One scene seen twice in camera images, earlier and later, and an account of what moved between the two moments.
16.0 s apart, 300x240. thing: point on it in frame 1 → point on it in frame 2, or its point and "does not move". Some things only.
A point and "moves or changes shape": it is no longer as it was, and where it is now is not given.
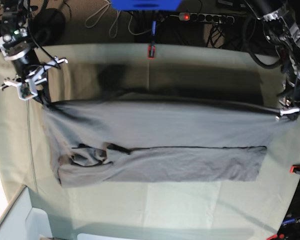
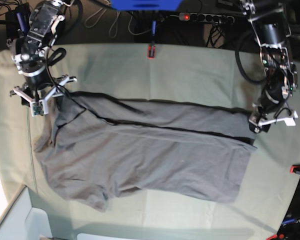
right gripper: (296, 90) → (271, 108)
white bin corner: (22, 221) does not move
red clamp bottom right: (276, 236) does not move
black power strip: (206, 17) does not move
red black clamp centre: (151, 51) does not move
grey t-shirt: (151, 138) moves or changes shape
